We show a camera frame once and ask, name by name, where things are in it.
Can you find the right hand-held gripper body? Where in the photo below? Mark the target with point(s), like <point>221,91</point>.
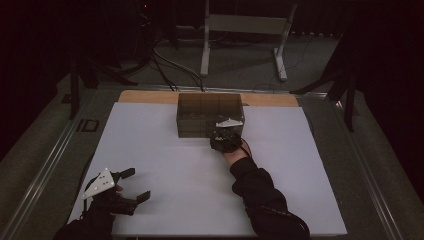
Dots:
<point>226,140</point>

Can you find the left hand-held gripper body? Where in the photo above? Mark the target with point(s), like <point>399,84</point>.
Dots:
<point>101,183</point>

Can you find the transparent jewelry box drawer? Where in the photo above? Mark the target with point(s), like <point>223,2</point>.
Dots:
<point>193,134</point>

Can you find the brown transparent jewelry box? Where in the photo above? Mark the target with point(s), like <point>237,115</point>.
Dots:
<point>200,111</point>

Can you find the person's right hand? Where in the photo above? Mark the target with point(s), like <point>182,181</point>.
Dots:
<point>235,156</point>

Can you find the person's left hand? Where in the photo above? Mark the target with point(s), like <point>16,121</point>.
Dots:
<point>100,215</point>

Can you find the white table mat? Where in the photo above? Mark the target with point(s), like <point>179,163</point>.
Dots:
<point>173,173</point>

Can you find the small jewelry pieces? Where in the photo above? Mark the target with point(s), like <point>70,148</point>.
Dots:
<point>196,115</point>

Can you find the black stand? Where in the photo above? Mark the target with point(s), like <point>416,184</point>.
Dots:
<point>349,106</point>
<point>74,96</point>

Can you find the white metal stand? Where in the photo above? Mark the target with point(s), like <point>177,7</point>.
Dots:
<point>246,24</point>

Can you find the dark equipment rack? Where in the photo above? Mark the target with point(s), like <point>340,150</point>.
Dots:
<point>145,20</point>

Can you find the metal floor rail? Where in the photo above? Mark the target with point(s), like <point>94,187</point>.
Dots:
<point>226,89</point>
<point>50,163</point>
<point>373,186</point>

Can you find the black rectangular floor frame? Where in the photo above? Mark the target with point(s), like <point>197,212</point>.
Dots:
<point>80,126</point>

